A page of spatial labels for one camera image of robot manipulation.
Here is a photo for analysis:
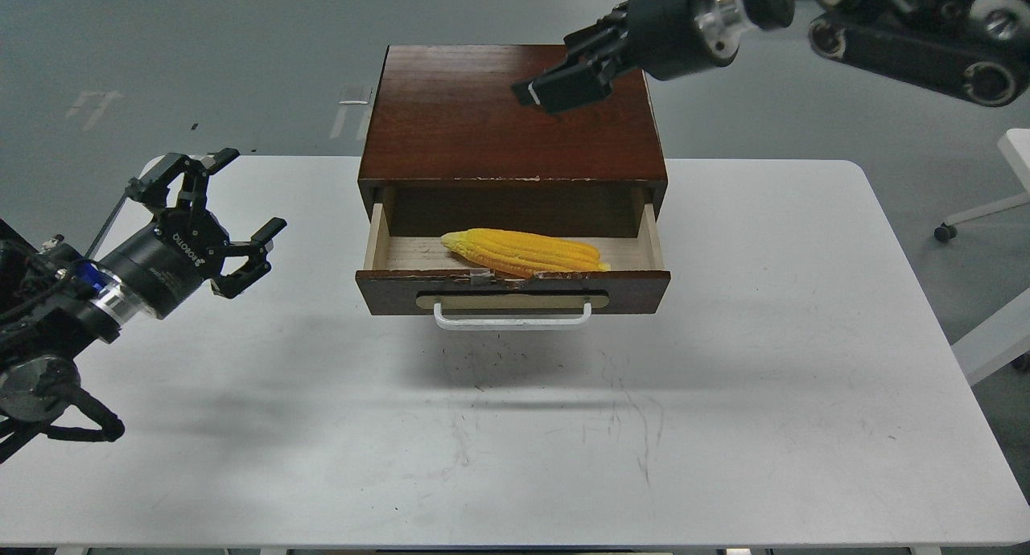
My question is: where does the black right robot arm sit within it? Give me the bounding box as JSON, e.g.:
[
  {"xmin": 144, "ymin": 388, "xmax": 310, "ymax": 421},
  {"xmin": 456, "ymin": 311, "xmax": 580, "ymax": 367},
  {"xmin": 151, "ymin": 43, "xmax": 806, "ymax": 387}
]
[{"xmin": 511, "ymin": 0, "xmax": 1028, "ymax": 114}]

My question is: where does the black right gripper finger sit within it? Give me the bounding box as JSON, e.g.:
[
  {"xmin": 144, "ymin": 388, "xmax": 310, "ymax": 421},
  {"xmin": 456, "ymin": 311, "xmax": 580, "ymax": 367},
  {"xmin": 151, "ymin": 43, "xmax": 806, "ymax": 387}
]
[
  {"xmin": 562, "ymin": 2, "xmax": 632, "ymax": 67},
  {"xmin": 513, "ymin": 58, "xmax": 620, "ymax": 114}
]

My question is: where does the wooden drawer with white handle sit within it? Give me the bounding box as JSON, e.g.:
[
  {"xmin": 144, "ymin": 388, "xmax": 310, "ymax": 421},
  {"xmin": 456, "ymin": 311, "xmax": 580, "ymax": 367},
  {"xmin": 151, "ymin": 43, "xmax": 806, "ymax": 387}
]
[{"xmin": 356, "ymin": 203, "xmax": 672, "ymax": 327}]

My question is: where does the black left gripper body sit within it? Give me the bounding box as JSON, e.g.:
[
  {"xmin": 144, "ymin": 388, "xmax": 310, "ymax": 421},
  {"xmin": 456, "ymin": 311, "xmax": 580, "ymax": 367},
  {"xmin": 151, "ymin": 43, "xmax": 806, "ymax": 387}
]
[{"xmin": 99, "ymin": 209, "xmax": 229, "ymax": 319}]

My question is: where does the dark wooden drawer cabinet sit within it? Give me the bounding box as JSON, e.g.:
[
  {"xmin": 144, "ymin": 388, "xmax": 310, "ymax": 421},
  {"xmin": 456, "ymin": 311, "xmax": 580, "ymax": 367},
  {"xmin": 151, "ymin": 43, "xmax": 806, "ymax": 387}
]
[{"xmin": 357, "ymin": 44, "xmax": 667, "ymax": 211}]

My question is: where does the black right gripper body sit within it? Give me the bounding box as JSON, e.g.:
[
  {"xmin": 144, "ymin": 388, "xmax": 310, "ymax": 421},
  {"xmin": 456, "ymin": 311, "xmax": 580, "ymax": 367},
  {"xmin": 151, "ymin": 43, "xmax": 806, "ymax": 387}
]
[{"xmin": 599, "ymin": 0, "xmax": 744, "ymax": 81}]

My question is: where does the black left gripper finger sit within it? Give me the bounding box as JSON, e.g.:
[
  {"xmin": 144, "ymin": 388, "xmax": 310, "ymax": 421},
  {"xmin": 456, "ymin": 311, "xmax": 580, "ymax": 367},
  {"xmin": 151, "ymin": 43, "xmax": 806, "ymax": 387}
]
[
  {"xmin": 125, "ymin": 148, "xmax": 241, "ymax": 215},
  {"xmin": 211, "ymin": 217, "xmax": 287, "ymax": 299}
]

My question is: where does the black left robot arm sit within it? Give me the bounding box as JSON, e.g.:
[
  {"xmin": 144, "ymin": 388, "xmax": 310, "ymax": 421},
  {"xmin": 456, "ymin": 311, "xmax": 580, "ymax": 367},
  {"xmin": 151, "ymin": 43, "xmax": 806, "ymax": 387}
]
[{"xmin": 1, "ymin": 148, "xmax": 286, "ymax": 460}]

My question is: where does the white chair base with caster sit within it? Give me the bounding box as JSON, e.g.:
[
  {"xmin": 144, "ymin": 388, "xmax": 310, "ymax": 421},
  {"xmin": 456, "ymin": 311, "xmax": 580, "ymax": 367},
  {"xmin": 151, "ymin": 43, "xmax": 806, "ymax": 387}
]
[{"xmin": 934, "ymin": 127, "xmax": 1030, "ymax": 242}]

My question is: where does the yellow corn cob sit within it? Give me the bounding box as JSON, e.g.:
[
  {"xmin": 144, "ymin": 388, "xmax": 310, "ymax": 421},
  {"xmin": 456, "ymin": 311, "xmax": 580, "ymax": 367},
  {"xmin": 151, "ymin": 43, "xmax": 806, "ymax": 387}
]
[{"xmin": 440, "ymin": 228, "xmax": 612, "ymax": 278}]

